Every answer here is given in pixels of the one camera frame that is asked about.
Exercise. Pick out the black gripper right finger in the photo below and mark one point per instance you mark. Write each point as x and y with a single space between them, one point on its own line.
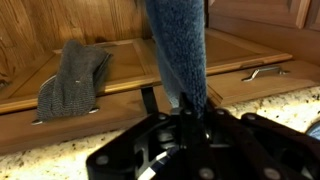
266 150

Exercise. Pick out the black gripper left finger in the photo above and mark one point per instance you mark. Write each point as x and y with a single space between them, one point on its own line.
133 153

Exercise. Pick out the blue terry cloth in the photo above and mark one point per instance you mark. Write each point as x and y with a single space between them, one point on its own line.
180 46

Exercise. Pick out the wooden drawer front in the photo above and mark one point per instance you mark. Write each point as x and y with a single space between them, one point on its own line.
266 88
83 130

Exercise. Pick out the black drawer hook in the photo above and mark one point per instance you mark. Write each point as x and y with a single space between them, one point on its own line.
149 100

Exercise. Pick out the folded blue towel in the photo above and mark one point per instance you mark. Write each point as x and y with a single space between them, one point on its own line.
316 130

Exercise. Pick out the wooden cabinet door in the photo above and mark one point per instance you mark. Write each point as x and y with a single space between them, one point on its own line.
240 50
128 65

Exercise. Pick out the gray knit dish towel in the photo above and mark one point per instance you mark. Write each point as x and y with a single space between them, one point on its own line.
73 83

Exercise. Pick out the wooden sink cabinet front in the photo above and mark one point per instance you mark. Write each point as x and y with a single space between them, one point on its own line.
263 36

